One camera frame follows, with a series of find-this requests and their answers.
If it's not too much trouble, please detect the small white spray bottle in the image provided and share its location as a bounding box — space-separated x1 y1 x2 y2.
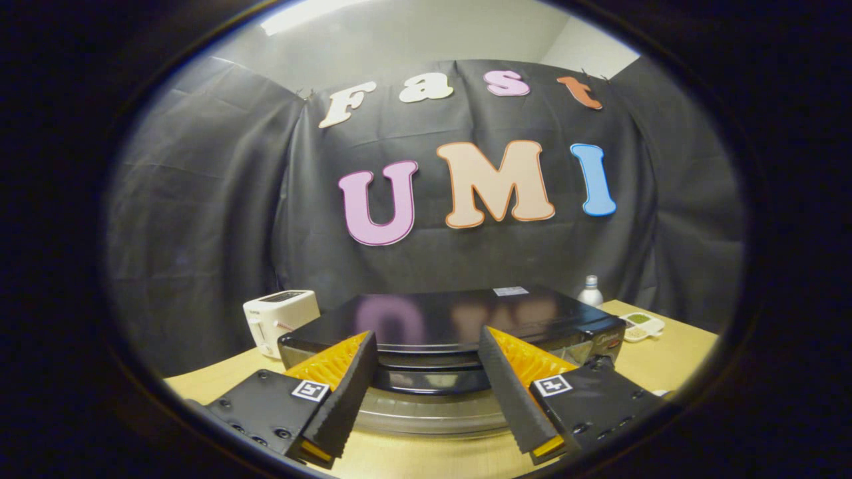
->
576 275 604 308

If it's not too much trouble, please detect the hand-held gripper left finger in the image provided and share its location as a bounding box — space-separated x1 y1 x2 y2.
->
188 331 378 470

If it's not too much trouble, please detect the white bread toaster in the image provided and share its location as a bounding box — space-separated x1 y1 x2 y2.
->
242 290 321 360

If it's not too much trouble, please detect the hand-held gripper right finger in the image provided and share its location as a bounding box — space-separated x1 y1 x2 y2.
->
478 325 666 465

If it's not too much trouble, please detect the black toaster oven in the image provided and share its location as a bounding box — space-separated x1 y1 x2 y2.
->
278 286 627 438

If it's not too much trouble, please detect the small white condiment dish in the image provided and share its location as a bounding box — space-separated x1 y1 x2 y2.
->
620 312 666 343

